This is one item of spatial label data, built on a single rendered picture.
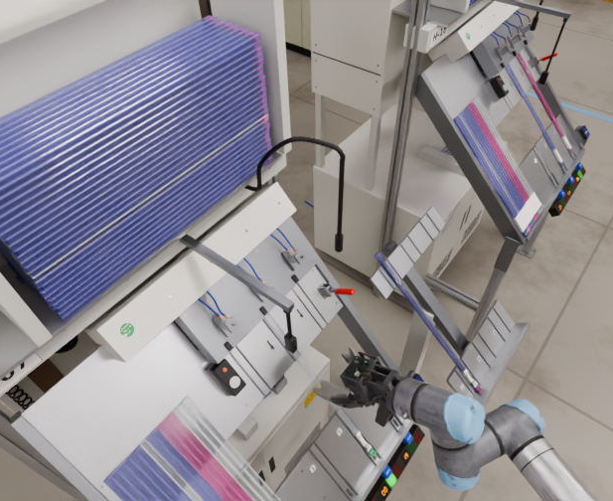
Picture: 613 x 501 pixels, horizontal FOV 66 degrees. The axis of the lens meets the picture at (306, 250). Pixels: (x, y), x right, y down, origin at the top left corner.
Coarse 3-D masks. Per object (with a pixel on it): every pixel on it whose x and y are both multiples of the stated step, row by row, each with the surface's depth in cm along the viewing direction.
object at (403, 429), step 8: (408, 424) 129; (400, 432) 128; (392, 440) 127; (400, 440) 127; (392, 448) 125; (384, 456) 124; (384, 464) 123; (376, 472) 121; (368, 480) 121; (376, 480) 120; (360, 488) 120; (368, 488) 119; (360, 496) 118
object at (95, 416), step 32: (320, 320) 120; (96, 352) 90; (160, 352) 97; (192, 352) 100; (256, 352) 109; (288, 352) 113; (64, 384) 86; (96, 384) 89; (128, 384) 93; (160, 384) 96; (192, 384) 99; (256, 384) 108; (32, 416) 83; (64, 416) 86; (96, 416) 89; (128, 416) 92; (160, 416) 95; (224, 416) 102; (64, 448) 85; (96, 448) 88; (128, 448) 91; (96, 480) 87
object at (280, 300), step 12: (180, 240) 93; (192, 240) 92; (204, 252) 89; (216, 252) 89; (216, 264) 89; (228, 264) 87; (240, 276) 86; (252, 276) 85; (252, 288) 85; (264, 288) 84; (276, 300) 82; (288, 300) 82; (288, 312) 82
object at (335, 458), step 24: (360, 408) 123; (336, 432) 118; (384, 432) 127; (312, 456) 113; (336, 456) 117; (360, 456) 121; (288, 480) 109; (312, 480) 113; (336, 480) 116; (360, 480) 120
